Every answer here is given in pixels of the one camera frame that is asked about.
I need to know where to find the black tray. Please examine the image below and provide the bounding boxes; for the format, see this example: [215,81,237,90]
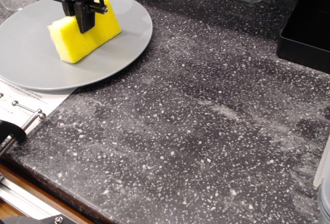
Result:
[276,0,329,73]

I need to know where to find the metal screw clamp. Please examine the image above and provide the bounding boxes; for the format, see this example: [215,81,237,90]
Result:
[1,109,47,157]

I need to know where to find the grey round plate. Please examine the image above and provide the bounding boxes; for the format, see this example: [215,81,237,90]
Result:
[0,0,154,92]

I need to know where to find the yellow sponge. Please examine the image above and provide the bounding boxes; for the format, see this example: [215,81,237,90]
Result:
[47,0,121,63]

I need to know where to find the aluminium rail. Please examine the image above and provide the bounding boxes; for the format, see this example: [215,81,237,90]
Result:
[0,176,88,224]

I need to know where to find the white paper sheet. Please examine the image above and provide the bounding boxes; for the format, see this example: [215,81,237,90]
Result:
[1,78,75,127]

